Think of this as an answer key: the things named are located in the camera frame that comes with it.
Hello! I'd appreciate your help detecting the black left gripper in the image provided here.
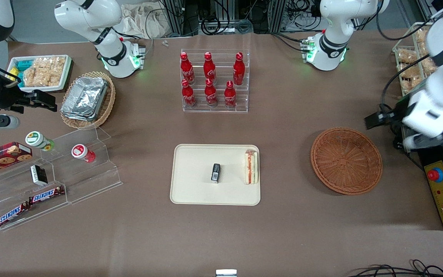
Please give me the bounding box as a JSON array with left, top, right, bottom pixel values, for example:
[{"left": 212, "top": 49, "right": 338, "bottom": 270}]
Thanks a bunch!
[{"left": 364, "top": 99, "right": 415, "bottom": 130}]

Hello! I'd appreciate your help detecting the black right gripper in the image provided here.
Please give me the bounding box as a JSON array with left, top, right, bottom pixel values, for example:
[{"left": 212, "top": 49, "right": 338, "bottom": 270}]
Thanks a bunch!
[{"left": 0, "top": 79, "right": 58, "bottom": 114}]

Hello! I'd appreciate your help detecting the triangular sandwich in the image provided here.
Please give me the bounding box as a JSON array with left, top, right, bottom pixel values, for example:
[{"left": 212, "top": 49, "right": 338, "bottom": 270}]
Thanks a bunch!
[{"left": 244, "top": 149, "right": 260, "bottom": 185}]

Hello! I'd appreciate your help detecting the white rectangular snack tray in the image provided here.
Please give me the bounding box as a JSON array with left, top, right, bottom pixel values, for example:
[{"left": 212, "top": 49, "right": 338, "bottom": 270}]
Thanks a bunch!
[{"left": 6, "top": 54, "right": 73, "bottom": 93}]

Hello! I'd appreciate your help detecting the brown wicker basket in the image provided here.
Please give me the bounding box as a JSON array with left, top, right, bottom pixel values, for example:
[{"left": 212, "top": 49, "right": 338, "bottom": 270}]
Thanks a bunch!
[{"left": 310, "top": 127, "right": 383, "bottom": 195}]

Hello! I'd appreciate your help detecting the light oval wicker basket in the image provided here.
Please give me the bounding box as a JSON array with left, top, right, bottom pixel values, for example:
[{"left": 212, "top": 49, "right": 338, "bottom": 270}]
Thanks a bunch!
[{"left": 60, "top": 71, "right": 117, "bottom": 130}]

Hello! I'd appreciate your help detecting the cream plastic tray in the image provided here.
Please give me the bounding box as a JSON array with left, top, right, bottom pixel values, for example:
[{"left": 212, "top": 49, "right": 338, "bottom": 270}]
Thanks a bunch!
[{"left": 170, "top": 144, "right": 261, "bottom": 206}]

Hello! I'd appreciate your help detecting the rice cracker snack bag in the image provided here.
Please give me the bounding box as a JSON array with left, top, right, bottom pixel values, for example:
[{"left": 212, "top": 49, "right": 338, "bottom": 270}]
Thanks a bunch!
[
  {"left": 23, "top": 65, "right": 51, "bottom": 88},
  {"left": 33, "top": 56, "right": 67, "bottom": 86}
]

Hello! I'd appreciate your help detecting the grey metal box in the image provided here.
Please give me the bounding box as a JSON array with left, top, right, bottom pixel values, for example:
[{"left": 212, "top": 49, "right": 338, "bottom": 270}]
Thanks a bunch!
[{"left": 400, "top": 127, "right": 422, "bottom": 153}]

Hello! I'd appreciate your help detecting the stack of foil trays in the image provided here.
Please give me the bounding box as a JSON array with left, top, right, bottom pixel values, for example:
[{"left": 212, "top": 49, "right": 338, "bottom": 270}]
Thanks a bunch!
[{"left": 60, "top": 76, "right": 109, "bottom": 122}]

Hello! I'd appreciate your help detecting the green cup with sunflower lid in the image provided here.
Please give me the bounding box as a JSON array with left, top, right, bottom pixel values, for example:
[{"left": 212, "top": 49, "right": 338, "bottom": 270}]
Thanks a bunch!
[{"left": 25, "top": 131, "right": 56, "bottom": 152}]

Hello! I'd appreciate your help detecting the teal snack packet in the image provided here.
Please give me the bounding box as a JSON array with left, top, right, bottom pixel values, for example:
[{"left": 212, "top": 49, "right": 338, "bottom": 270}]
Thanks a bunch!
[{"left": 15, "top": 59, "right": 34, "bottom": 73}]

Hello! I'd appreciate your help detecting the red cup with white lid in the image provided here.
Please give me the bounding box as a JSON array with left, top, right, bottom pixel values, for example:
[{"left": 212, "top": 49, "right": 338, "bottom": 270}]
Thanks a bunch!
[{"left": 71, "top": 144, "right": 97, "bottom": 164}]

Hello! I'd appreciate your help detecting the red cookie box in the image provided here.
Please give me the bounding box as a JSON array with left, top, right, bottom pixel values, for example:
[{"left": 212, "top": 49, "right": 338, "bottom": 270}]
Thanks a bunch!
[{"left": 0, "top": 142, "right": 33, "bottom": 179}]

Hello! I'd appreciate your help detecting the black and white small box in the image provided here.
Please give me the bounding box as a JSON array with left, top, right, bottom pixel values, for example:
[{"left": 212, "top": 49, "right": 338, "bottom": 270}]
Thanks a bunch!
[{"left": 30, "top": 164, "right": 48, "bottom": 186}]

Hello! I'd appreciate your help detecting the red emergency stop button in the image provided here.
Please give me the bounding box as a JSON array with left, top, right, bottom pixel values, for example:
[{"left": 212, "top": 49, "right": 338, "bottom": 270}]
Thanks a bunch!
[{"left": 427, "top": 168, "right": 443, "bottom": 184}]

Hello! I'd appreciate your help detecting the clear acrylic stepped shelf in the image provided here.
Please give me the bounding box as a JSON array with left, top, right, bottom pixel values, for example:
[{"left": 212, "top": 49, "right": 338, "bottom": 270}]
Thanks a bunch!
[{"left": 0, "top": 126, "right": 123, "bottom": 232}]

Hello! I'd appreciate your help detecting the Snickers chocolate bar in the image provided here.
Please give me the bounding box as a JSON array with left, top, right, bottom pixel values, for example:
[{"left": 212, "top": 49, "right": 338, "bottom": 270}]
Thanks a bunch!
[
  {"left": 28, "top": 186, "right": 65, "bottom": 205},
  {"left": 0, "top": 202, "right": 30, "bottom": 228}
]

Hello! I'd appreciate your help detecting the beige crumpled cloth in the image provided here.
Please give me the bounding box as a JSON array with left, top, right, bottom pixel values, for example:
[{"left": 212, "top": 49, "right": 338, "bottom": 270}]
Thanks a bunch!
[{"left": 119, "top": 3, "right": 173, "bottom": 39}]

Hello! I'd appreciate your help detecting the clear acrylic bottle rack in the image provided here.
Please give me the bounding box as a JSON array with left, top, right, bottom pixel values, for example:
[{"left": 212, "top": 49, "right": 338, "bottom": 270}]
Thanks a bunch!
[{"left": 180, "top": 48, "right": 251, "bottom": 113}]

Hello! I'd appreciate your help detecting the red cola bottle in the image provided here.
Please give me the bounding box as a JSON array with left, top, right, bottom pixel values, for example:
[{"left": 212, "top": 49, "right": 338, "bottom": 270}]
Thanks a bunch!
[
  {"left": 203, "top": 52, "right": 217, "bottom": 85},
  {"left": 204, "top": 78, "right": 219, "bottom": 107},
  {"left": 180, "top": 52, "right": 195, "bottom": 85},
  {"left": 224, "top": 80, "right": 238, "bottom": 109},
  {"left": 233, "top": 52, "right": 246, "bottom": 86},
  {"left": 181, "top": 79, "right": 197, "bottom": 108}
]

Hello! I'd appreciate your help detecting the white wire rack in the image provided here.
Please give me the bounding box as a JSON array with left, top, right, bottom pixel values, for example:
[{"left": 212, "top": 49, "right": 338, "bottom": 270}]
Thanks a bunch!
[{"left": 392, "top": 22, "right": 438, "bottom": 97}]

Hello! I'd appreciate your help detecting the black cable bundle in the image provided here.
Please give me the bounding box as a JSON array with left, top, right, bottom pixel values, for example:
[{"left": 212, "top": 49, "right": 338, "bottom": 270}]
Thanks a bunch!
[{"left": 349, "top": 259, "right": 443, "bottom": 277}]

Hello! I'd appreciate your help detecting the coiled black cable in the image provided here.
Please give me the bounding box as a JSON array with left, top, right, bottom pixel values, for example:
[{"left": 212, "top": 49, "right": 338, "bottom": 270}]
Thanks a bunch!
[{"left": 200, "top": 15, "right": 223, "bottom": 36}]

